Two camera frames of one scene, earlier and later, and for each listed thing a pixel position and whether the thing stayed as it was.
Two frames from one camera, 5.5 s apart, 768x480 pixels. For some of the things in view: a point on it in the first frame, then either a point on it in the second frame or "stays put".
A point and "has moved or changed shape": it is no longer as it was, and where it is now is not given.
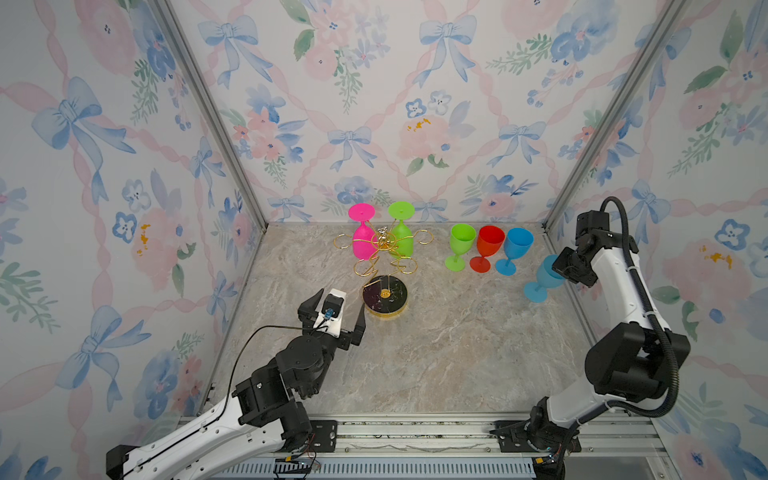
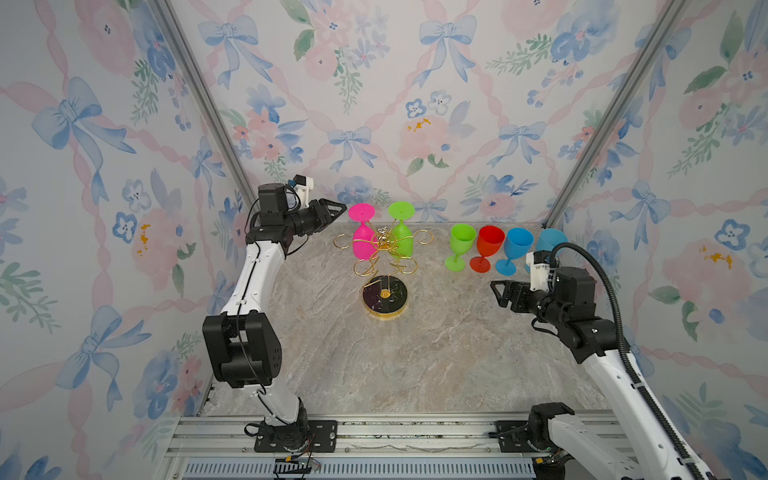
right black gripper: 559,266 → 522,289
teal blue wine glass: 548,278 has moved or changed shape
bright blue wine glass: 518,242 stays put
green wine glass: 402,237 stays put
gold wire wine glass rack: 384,294 stays put
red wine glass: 490,242 stays put
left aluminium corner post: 170,17 stays put
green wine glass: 461,240 stays put
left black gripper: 353,337 → 322,209
